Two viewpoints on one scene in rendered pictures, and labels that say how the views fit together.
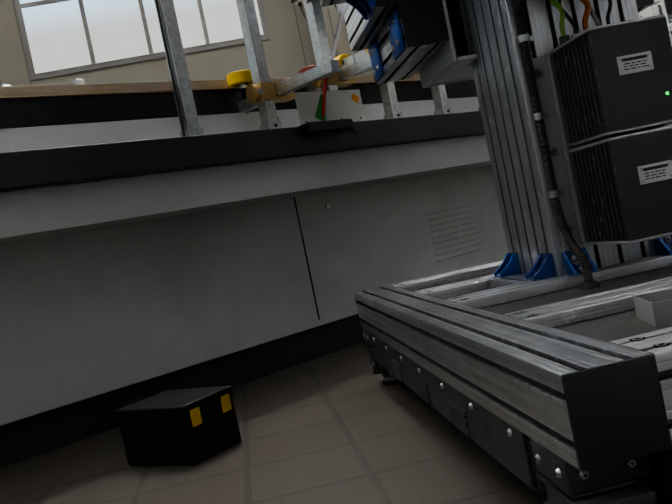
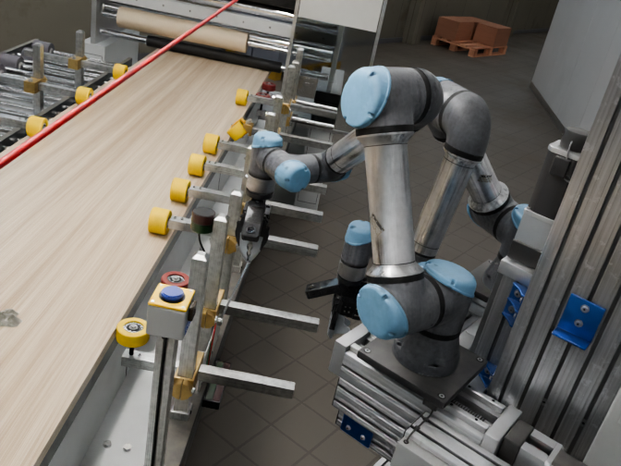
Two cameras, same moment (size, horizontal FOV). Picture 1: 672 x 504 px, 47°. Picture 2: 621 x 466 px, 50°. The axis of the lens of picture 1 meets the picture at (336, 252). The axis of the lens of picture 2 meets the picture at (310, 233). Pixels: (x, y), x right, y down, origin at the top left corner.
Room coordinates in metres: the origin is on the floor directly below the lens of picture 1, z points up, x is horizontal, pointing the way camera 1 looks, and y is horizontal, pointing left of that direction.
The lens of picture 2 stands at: (1.21, 0.93, 1.90)
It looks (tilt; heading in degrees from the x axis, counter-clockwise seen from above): 26 degrees down; 310
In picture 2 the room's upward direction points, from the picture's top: 12 degrees clockwise
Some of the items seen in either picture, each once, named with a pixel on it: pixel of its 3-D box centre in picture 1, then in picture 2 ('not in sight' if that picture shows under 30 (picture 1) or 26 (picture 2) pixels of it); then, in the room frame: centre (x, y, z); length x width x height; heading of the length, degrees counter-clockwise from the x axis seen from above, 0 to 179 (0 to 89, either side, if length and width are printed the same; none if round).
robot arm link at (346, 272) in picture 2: not in sight; (352, 268); (2.11, -0.35, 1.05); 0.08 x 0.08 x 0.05
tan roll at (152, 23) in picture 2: not in sight; (216, 36); (4.48, -1.69, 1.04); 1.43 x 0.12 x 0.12; 41
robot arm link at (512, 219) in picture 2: not in sight; (526, 233); (1.84, -0.72, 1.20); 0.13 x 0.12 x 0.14; 159
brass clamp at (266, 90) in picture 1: (270, 92); (187, 374); (2.21, 0.09, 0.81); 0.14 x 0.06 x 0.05; 131
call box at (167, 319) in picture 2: not in sight; (170, 312); (2.02, 0.31, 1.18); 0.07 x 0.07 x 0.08; 41
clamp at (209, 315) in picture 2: (332, 78); (209, 307); (2.37, -0.10, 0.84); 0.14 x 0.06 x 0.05; 131
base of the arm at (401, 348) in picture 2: not in sight; (430, 337); (1.77, -0.22, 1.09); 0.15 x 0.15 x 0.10
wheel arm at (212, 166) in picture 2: not in sight; (261, 176); (2.86, -0.69, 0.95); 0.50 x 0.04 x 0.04; 41
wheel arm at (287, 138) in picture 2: not in sight; (292, 139); (3.14, -1.11, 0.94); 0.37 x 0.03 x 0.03; 41
